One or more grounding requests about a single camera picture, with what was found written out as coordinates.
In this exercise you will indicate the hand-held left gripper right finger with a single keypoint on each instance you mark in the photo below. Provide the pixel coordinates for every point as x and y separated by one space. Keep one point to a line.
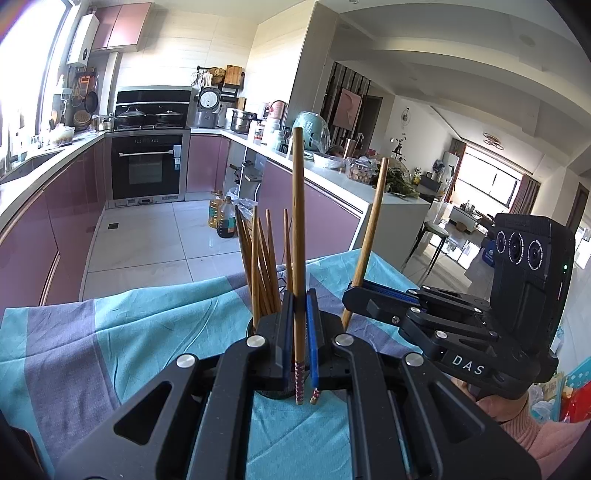
314 337

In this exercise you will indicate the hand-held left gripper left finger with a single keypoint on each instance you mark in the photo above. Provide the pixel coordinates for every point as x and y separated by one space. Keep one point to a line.
287 332

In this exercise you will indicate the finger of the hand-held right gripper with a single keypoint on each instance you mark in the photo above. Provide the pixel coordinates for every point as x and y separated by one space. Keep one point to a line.
392 294
374 304

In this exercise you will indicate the black mesh chopstick holder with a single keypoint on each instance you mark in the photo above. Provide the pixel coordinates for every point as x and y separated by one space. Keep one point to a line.
251 332

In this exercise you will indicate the brown chopstick red patterned tip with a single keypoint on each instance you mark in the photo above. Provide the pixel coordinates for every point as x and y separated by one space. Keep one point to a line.
298 207
369 230

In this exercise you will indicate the bundle of wooden chopsticks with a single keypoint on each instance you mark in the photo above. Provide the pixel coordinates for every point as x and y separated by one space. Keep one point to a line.
258 267

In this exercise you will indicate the person's right forearm pink sleeve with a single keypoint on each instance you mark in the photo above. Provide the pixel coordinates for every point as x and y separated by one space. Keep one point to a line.
540 443

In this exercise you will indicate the person's right hand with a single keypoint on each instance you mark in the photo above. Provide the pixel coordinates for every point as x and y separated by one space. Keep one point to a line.
503 408

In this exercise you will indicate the blue bag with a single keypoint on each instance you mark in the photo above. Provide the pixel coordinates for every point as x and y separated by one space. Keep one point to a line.
488 254

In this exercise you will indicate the black bar stool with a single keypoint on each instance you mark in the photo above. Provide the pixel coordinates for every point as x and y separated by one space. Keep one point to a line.
434 230

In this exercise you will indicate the brown curtain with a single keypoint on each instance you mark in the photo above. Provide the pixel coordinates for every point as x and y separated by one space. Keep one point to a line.
525 194

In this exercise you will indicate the brown door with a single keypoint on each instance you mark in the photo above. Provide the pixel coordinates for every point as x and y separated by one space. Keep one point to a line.
579 205

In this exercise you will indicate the colourful play mat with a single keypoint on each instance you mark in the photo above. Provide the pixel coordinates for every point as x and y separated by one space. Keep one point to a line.
568 397

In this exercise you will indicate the purple peninsula cabinets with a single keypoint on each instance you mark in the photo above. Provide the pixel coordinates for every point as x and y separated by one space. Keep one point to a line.
309 214

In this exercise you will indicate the leafy green vegetables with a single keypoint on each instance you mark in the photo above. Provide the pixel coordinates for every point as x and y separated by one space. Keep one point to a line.
402 182

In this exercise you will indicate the clear bag of nuts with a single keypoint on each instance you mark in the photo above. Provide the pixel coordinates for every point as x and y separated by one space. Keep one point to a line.
362 171

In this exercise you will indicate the dark sauce bottle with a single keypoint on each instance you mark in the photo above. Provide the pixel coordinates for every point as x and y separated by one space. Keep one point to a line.
226 221

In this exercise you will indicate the clear plastic bag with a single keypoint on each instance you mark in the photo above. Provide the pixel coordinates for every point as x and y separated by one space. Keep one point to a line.
244 203

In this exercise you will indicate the yellow cooking oil bottle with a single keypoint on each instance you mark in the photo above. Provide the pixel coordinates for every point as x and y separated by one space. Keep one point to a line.
215 212

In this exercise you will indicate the white refrigerator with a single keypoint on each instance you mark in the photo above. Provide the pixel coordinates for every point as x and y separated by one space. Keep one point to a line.
451 164

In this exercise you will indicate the blue and purple tablecloth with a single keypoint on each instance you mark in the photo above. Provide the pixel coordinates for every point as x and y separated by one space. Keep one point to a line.
138 332

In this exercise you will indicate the round ceiling lamp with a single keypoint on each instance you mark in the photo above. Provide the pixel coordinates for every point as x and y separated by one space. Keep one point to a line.
493 140

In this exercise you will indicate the green domed appliance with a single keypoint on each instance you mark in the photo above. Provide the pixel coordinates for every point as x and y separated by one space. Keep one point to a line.
314 131

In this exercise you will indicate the narrow purple base cabinet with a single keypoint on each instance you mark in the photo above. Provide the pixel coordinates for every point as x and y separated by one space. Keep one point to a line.
207 166

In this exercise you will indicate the steel stock pot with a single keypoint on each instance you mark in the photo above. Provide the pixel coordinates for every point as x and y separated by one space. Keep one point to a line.
244 122

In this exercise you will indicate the pink kettle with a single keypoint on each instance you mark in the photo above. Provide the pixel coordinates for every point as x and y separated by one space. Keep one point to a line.
278 110

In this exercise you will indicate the black built-in oven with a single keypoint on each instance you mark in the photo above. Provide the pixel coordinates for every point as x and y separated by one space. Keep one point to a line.
145 166

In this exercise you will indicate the silver rice cooker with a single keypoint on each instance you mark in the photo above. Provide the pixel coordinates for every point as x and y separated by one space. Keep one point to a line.
208 108

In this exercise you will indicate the black pan with lid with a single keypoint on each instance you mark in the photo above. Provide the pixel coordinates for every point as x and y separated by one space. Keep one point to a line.
170 116

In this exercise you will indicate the long purple base cabinets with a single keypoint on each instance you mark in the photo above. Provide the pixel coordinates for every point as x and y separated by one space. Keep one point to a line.
51 226

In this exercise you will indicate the wooden cutting board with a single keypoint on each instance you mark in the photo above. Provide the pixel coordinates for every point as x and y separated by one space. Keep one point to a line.
234 76

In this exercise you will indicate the black wok with lid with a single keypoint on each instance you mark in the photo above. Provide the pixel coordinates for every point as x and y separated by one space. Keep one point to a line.
130 115

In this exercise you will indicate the black range hood panel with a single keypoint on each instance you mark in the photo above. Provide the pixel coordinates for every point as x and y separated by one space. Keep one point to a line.
152 96

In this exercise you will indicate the woven basket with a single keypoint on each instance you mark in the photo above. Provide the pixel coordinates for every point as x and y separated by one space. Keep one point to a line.
81 120

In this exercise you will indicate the clear food container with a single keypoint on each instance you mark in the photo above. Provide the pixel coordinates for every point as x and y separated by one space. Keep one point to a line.
61 135

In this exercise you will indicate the hanging black frying pan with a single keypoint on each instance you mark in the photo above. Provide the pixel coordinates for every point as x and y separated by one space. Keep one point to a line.
91 102

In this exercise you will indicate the kitchen sink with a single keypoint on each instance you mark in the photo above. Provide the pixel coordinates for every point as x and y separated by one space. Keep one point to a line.
25 166

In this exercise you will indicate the white water heater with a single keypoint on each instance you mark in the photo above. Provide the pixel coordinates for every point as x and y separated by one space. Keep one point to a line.
83 39

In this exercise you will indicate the wall clock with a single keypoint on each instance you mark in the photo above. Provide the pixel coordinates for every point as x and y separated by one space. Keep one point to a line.
405 116

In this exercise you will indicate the pink wall picture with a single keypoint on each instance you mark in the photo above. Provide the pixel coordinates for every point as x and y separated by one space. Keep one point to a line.
349 108

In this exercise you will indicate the black wall shelf rack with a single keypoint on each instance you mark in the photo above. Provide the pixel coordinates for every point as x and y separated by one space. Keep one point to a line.
212 78

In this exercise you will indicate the pink wall cabinet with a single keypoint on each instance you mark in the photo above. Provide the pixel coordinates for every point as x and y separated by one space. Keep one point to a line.
122 26

